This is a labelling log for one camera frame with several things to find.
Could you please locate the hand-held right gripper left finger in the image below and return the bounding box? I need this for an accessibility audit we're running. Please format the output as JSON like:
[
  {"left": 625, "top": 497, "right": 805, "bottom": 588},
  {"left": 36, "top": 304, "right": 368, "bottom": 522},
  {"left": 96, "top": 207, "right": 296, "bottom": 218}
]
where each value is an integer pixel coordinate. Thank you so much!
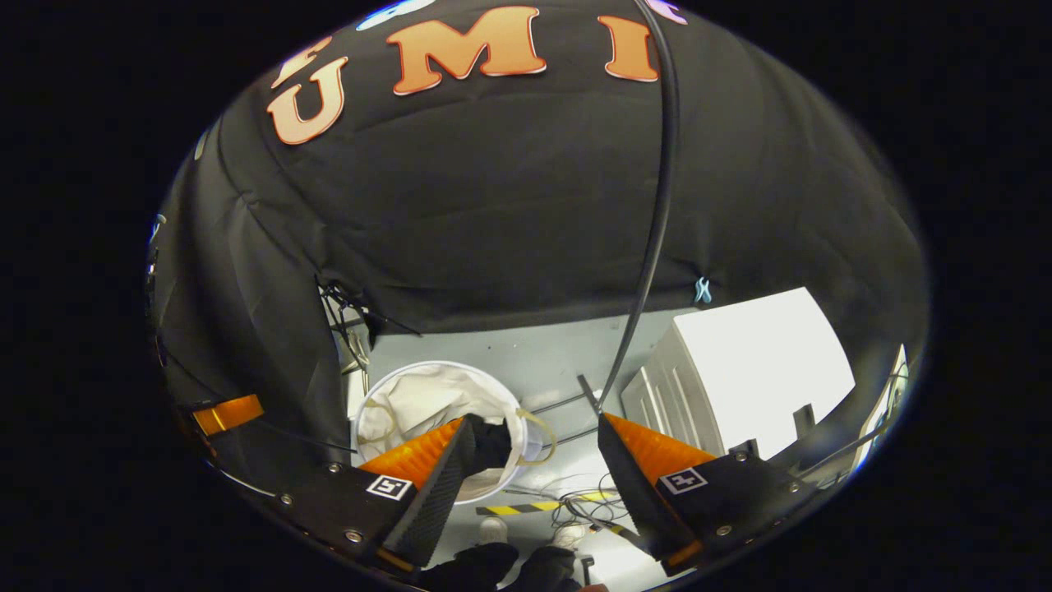
[{"left": 270, "top": 414, "right": 479, "bottom": 574}]

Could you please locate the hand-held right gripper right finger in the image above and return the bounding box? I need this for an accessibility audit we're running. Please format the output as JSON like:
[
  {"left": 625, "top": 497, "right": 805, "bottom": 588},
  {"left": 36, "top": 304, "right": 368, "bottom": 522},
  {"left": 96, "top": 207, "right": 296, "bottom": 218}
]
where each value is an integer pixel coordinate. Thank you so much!
[{"left": 596, "top": 411, "right": 819, "bottom": 578}]

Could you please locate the black ribbed knit sweater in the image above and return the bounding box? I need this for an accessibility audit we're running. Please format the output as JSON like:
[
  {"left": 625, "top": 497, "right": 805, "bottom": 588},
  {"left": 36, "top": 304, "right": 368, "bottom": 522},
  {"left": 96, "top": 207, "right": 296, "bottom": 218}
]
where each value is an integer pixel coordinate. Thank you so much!
[{"left": 462, "top": 414, "right": 514, "bottom": 478}]

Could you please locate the white laundry hamper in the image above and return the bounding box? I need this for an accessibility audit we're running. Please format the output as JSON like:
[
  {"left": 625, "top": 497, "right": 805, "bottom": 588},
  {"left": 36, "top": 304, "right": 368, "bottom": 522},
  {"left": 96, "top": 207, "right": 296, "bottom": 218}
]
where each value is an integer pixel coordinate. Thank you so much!
[{"left": 351, "top": 360, "right": 558, "bottom": 505}]

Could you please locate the black metal clothes rack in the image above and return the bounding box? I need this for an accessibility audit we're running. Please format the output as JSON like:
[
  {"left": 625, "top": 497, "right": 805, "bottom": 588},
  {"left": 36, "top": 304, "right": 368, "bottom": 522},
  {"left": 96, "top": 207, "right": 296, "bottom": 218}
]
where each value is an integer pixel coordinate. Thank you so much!
[{"left": 526, "top": 0, "right": 683, "bottom": 449}]

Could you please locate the yellow black floor tape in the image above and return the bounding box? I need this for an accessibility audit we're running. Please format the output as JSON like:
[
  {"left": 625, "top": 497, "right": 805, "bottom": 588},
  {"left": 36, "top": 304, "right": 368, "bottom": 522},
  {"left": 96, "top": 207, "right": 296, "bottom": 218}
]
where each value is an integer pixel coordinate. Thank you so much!
[{"left": 475, "top": 492, "right": 630, "bottom": 519}]

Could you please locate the person's left leg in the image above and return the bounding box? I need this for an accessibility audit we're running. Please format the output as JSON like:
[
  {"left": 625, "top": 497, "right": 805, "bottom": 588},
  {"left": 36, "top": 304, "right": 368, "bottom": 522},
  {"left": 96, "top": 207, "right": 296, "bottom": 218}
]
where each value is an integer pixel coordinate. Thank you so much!
[{"left": 419, "top": 543, "right": 520, "bottom": 592}]

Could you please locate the person's leg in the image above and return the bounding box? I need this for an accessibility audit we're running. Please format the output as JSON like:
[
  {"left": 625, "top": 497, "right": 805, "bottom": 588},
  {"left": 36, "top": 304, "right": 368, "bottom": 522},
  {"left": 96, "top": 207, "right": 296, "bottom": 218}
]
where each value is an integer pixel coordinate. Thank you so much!
[
  {"left": 505, "top": 545, "right": 580, "bottom": 592},
  {"left": 419, "top": 543, "right": 520, "bottom": 592}
]

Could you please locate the person's right leg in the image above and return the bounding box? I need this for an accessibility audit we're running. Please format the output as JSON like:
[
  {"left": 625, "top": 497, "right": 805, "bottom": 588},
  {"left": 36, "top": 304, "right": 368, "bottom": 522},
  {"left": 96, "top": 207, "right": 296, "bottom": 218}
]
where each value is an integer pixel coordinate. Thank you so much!
[{"left": 505, "top": 545, "right": 580, "bottom": 592}]

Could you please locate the white cabinet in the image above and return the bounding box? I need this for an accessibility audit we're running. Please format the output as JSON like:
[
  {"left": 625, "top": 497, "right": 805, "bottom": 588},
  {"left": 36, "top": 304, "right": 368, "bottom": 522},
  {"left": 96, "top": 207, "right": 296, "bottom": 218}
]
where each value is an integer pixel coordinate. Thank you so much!
[{"left": 621, "top": 286, "right": 857, "bottom": 461}]

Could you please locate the black backdrop cloth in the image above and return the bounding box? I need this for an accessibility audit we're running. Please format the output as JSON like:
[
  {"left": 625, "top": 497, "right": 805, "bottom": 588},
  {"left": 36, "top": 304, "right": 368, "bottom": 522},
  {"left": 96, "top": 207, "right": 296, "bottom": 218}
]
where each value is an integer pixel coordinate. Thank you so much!
[{"left": 148, "top": 0, "right": 934, "bottom": 478}]

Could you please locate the bundle of floor cables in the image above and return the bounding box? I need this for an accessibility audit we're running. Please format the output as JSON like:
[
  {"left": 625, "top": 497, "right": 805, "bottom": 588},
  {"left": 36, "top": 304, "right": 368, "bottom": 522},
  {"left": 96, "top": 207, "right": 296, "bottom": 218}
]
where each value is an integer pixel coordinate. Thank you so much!
[{"left": 551, "top": 470, "right": 638, "bottom": 539}]

